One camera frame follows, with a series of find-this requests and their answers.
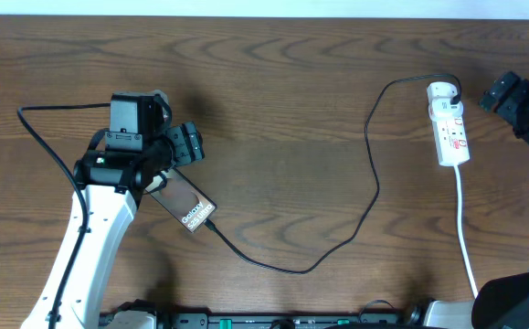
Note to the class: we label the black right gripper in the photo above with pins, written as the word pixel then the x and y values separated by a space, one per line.
pixel 523 90

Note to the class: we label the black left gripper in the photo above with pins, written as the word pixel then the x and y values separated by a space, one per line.
pixel 188 146

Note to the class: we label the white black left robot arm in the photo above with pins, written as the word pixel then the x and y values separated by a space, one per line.
pixel 99 218

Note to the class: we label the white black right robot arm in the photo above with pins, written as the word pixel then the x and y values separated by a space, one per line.
pixel 501 302

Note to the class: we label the white USB charger adapter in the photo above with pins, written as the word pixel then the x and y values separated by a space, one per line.
pixel 443 90

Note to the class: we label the white power strip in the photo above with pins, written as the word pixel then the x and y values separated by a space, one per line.
pixel 449 132

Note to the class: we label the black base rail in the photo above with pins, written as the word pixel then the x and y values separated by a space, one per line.
pixel 268 321

